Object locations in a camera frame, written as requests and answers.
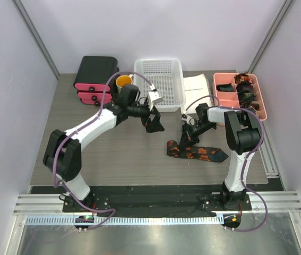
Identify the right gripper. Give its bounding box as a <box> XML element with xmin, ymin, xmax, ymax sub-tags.
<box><xmin>178</xmin><ymin>122</ymin><xmax>215</xmax><ymax>151</ymax></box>

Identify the pink compartment organizer tray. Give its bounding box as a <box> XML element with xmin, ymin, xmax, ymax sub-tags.
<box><xmin>213</xmin><ymin>73</ymin><xmax>267</xmax><ymax>121</ymax></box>

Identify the floral mug yellow inside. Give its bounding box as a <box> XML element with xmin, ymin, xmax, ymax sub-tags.
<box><xmin>115</xmin><ymin>74</ymin><xmax>134</xmax><ymax>93</ymax></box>

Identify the white perforated plastic basket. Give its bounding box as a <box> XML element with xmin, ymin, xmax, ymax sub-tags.
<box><xmin>134</xmin><ymin>57</ymin><xmax>185</xmax><ymax>112</ymax></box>

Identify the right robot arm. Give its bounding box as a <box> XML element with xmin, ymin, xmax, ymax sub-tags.
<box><xmin>166</xmin><ymin>103</ymin><xmax>263</xmax><ymax>211</ymax></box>

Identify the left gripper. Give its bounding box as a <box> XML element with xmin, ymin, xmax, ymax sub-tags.
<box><xmin>128</xmin><ymin>101</ymin><xmax>165</xmax><ymax>133</ymax></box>

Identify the black orange floral tie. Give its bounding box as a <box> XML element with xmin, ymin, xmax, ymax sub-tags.
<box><xmin>166</xmin><ymin>140</ymin><xmax>229</xmax><ymax>163</ymax></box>

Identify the green dark rolled tie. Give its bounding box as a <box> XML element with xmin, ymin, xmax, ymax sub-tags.
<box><xmin>238</xmin><ymin>92</ymin><xmax>256</xmax><ymax>103</ymax></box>

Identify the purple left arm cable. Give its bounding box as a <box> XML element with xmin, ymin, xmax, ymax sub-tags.
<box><xmin>52</xmin><ymin>71</ymin><xmax>157</xmax><ymax>231</ymax></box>

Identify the left aluminium frame post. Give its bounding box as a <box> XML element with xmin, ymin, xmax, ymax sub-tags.
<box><xmin>11</xmin><ymin>0</ymin><xmax>60</xmax><ymax>80</ymax></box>

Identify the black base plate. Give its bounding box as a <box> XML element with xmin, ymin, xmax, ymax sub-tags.
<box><xmin>64</xmin><ymin>184</ymin><xmax>252</xmax><ymax>217</ymax></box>

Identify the slotted cable duct rail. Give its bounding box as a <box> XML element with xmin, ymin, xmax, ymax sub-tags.
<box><xmin>25</xmin><ymin>215</ymin><xmax>224</xmax><ymax>226</ymax></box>

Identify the red patterned rolled tie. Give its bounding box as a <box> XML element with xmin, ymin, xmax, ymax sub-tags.
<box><xmin>234</xmin><ymin>73</ymin><xmax>253</xmax><ymax>84</ymax></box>

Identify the blue red rolled tie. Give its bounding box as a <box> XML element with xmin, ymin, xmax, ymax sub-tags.
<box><xmin>236</xmin><ymin>82</ymin><xmax>254</xmax><ymax>93</ymax></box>

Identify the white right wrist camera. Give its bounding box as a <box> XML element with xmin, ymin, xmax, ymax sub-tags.
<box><xmin>181</xmin><ymin>114</ymin><xmax>197</xmax><ymax>126</ymax></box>

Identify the white paper booklet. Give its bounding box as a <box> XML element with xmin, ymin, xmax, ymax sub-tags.
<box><xmin>180</xmin><ymin>74</ymin><xmax>214</xmax><ymax>115</ymax></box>

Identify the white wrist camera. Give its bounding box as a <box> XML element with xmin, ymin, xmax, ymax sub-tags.
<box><xmin>148</xmin><ymin>89</ymin><xmax>163</xmax><ymax>110</ymax></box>
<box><xmin>181</xmin><ymin>114</ymin><xmax>197</xmax><ymax>126</ymax></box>

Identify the aluminium corner frame post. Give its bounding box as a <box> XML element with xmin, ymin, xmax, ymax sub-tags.
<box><xmin>247</xmin><ymin>0</ymin><xmax>295</xmax><ymax>73</ymax></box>

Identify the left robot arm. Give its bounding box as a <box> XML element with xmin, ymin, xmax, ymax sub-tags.
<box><xmin>42</xmin><ymin>84</ymin><xmax>164</xmax><ymax>212</ymax></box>

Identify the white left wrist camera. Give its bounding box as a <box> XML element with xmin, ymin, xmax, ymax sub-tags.
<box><xmin>148</xmin><ymin>89</ymin><xmax>163</xmax><ymax>110</ymax></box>

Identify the black pink drawer box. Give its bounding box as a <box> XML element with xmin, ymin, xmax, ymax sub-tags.
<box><xmin>73</xmin><ymin>56</ymin><xmax>119</xmax><ymax>106</ymax></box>

